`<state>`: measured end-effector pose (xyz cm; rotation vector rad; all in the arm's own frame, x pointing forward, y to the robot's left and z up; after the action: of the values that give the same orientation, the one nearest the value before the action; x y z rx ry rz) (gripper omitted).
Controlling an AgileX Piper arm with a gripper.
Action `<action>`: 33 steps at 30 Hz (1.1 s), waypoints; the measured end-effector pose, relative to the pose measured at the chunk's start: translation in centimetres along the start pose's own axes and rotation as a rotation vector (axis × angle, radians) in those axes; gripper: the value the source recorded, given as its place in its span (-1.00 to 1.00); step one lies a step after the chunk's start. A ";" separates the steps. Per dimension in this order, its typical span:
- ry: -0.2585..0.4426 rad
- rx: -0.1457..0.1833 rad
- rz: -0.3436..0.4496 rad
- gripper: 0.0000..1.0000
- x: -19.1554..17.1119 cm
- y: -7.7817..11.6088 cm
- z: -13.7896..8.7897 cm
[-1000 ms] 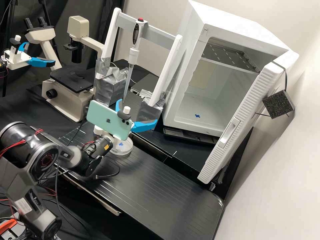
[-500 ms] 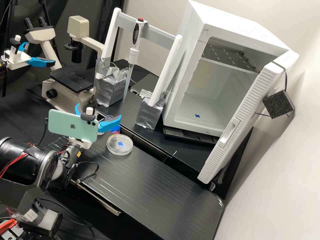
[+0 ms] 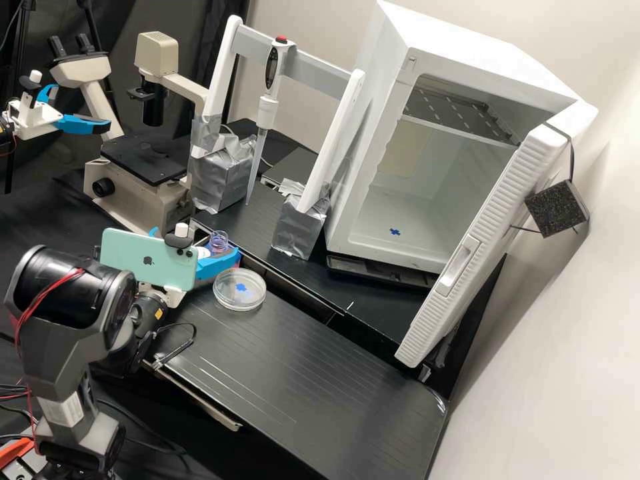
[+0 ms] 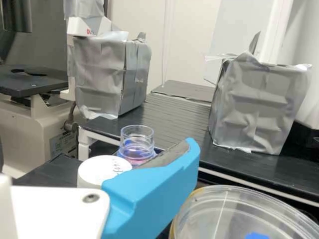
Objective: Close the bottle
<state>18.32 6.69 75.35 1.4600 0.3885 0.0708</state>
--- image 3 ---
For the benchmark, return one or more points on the petri dish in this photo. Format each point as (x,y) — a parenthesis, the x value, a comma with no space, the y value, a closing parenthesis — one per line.
(240,290)

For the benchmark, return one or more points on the incubator door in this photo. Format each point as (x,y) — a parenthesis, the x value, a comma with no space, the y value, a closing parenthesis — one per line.
(480,260)

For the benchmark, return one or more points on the white incubator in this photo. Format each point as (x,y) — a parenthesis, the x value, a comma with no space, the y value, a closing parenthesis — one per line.
(450,60)

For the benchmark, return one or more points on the small bottle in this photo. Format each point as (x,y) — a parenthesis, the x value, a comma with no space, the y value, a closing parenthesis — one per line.
(220,241)

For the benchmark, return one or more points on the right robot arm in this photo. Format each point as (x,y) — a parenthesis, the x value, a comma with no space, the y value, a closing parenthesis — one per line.
(65,320)

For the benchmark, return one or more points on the black platform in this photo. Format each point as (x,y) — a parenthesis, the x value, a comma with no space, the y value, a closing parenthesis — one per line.
(310,280)
(310,390)
(292,167)

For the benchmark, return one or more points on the pipette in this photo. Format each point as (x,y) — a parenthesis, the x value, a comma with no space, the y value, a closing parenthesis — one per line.
(271,70)

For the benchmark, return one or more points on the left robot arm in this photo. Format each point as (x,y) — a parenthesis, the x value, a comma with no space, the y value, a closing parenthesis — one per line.
(4,131)

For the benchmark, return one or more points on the cream microscope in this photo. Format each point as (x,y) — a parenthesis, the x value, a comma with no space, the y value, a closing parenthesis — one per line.
(135,190)

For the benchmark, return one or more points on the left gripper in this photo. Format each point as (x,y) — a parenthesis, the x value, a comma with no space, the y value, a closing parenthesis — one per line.
(35,119)

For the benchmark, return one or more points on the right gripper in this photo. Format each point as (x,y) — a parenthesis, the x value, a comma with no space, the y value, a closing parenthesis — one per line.
(167,296)

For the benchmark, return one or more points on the blue bottle holder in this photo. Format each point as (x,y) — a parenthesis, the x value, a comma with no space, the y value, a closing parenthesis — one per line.
(205,262)

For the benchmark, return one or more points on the white cap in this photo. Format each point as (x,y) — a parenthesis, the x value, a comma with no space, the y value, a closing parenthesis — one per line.
(202,252)

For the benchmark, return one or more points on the white pipette stand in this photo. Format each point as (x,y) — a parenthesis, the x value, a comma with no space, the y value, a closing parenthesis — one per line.
(320,75)

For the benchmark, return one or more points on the right wrist camera phone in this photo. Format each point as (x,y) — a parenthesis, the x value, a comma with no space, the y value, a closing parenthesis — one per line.
(140,257)

